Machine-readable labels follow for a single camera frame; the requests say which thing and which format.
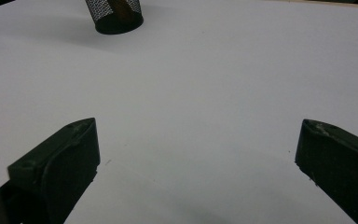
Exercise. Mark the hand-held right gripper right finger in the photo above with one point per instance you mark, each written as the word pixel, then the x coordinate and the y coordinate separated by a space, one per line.
pixel 341 165

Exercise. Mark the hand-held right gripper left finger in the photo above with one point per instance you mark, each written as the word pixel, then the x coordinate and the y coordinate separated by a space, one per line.
pixel 62 168

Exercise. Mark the black mesh cup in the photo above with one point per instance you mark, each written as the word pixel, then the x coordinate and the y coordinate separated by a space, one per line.
pixel 118 28

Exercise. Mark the white table sheet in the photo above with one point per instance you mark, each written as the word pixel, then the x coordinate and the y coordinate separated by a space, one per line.
pixel 183 93

